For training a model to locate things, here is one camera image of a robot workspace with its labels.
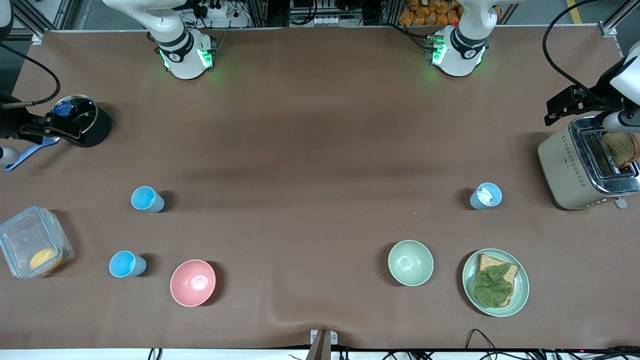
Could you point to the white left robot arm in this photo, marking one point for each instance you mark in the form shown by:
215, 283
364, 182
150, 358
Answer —
462, 55

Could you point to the brown bread slice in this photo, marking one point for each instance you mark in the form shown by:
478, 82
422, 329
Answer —
510, 274

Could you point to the blue cup with tissue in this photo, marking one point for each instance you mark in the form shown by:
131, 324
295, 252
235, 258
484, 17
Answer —
482, 199

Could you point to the clear plastic container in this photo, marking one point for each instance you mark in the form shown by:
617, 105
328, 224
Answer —
25, 235

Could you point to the white multi socket strip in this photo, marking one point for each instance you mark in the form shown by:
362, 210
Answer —
327, 20

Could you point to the orange round food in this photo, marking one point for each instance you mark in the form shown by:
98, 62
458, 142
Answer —
44, 259

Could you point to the beige chrome toaster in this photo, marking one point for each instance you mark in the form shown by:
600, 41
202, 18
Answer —
565, 170

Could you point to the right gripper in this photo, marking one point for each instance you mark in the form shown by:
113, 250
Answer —
11, 123

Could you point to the pale green plate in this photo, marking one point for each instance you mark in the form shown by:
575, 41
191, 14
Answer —
520, 290

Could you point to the small blue object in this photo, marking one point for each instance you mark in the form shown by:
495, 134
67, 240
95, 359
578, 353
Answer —
62, 107

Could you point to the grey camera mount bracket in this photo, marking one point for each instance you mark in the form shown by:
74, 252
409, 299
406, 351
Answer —
323, 345

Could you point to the white power strip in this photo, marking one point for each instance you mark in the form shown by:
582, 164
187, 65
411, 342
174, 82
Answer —
216, 9

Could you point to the pale green bowl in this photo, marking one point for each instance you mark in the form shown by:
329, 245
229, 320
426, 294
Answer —
410, 263

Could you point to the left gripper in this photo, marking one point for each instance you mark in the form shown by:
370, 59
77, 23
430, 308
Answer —
598, 96

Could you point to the white crumpled tissue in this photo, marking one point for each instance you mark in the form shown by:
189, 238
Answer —
486, 194

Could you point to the brown table cloth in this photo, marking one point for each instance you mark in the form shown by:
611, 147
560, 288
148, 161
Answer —
310, 125

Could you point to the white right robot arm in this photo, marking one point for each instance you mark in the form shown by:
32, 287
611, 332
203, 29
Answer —
182, 55

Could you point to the dark toast slice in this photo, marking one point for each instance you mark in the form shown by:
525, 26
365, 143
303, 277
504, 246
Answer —
620, 149

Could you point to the pink bowl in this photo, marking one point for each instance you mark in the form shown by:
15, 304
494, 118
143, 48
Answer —
192, 283

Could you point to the orange snack bag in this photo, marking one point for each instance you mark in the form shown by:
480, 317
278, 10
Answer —
430, 12

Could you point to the green lettuce leaf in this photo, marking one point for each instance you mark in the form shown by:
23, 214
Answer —
492, 287

